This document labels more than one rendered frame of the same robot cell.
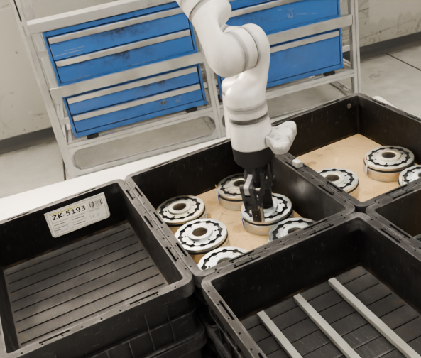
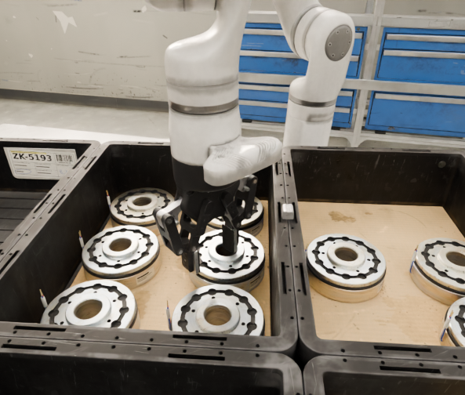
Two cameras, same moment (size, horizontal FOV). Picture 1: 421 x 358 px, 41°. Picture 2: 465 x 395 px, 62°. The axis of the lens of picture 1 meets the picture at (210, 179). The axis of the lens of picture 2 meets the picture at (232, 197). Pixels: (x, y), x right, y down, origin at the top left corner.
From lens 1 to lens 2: 0.69 m
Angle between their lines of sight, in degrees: 20
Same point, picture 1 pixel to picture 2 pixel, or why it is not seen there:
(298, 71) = (449, 128)
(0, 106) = not seen: hidden behind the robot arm
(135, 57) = (303, 67)
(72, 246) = (32, 195)
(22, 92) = not seen: hidden behind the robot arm
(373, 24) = not seen: outside the picture
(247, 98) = (183, 61)
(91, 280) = not seen: outside the picture
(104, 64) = (274, 65)
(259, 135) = (197, 139)
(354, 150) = (419, 226)
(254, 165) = (187, 186)
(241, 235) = (176, 273)
